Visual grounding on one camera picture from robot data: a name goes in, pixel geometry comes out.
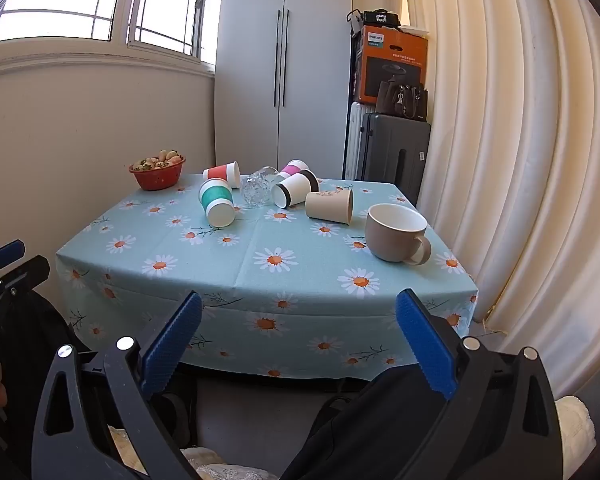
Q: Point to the black band paper cup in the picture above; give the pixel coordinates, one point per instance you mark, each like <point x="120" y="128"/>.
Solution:
<point x="297" y="187"/>

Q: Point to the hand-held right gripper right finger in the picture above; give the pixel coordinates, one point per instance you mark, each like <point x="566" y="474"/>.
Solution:
<point x="425" y="340"/>

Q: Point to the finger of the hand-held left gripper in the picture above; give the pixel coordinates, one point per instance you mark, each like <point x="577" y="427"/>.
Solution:
<point x="6" y="252"/>
<point x="27" y="270"/>

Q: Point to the black camera bag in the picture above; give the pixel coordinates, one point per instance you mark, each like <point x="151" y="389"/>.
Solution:
<point x="380" y="17"/>

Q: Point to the cream curtain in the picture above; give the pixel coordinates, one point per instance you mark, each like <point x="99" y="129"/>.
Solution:
<point x="510" y="135"/>

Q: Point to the orange cardboard box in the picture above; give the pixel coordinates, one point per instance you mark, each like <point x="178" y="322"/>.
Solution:
<point x="392" y="60"/>

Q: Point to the red band paper cup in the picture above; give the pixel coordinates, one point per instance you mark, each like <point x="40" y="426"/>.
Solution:
<point x="221" y="172"/>

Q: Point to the blue daisy print tablecloth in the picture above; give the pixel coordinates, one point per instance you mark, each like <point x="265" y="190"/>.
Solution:
<point x="260" y="232"/>

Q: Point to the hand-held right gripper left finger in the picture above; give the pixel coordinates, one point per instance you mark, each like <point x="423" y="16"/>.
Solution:
<point x="172" y="340"/>

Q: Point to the pile of toy fruits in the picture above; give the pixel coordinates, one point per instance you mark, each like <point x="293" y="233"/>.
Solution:
<point x="160" y="160"/>

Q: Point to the white suitcase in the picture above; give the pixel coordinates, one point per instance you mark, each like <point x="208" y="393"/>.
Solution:
<point x="354" y="140"/>

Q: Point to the dark grey suitcase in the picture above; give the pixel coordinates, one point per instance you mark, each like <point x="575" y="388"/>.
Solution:
<point x="395" y="155"/>

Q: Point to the white fluffy cloth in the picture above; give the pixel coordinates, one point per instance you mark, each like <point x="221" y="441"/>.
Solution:
<point x="575" y="425"/>

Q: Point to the red plastic bowl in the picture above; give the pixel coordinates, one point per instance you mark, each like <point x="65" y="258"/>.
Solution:
<point x="156" y="177"/>

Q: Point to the clear cut glass cup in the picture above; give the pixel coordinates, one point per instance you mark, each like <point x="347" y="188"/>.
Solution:
<point x="256" y="187"/>

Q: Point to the brown ceramic mug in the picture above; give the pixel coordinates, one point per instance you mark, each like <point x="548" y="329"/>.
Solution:
<point x="387" y="242"/>

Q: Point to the black handbag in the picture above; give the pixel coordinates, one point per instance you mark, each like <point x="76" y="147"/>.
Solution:
<point x="405" y="102"/>

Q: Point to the white lace cloth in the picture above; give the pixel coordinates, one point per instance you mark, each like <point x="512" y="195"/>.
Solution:
<point x="225" y="467"/>

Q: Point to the green band paper cup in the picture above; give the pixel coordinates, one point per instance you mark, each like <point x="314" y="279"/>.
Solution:
<point x="216" y="200"/>

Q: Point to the beige paper cup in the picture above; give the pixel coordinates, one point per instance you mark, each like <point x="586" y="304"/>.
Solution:
<point x="327" y="205"/>

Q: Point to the white frame window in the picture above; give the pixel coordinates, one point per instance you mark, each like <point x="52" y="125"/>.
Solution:
<point x="115" y="0"/>

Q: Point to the person's right leg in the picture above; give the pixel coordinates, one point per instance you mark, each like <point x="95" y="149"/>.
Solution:
<point x="360" y="430"/>

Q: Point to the pink band paper cup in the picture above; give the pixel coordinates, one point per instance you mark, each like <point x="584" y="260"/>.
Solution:
<point x="292" y="167"/>

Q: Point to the grey wardrobe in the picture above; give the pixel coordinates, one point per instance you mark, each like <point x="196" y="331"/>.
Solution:
<point x="250" y="60"/>

